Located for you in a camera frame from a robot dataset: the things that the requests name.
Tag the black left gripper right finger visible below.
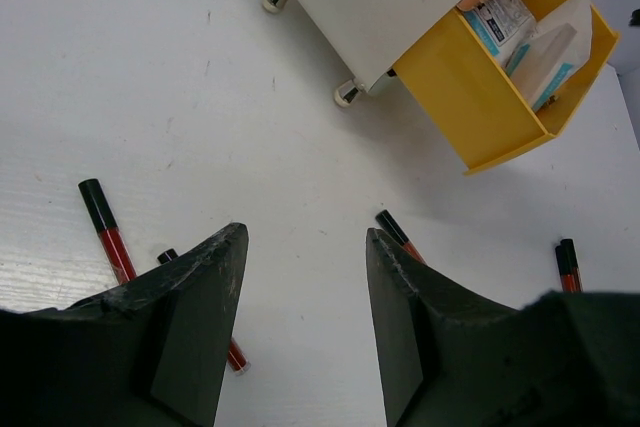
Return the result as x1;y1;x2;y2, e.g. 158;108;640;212
366;228;639;426

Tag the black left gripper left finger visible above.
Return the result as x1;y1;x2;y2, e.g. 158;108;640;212
1;223;249;426

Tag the cream round drawer organizer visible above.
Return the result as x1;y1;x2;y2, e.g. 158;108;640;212
263;0;619;173

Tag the cotton pad pack teal label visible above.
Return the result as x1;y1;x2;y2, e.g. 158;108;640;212
463;0;536;66

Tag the red lip gloss centre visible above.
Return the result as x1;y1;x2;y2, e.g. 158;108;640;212
375;210;425;264

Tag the red lip gloss right pair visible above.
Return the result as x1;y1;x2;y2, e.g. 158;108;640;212
555;245;578;293

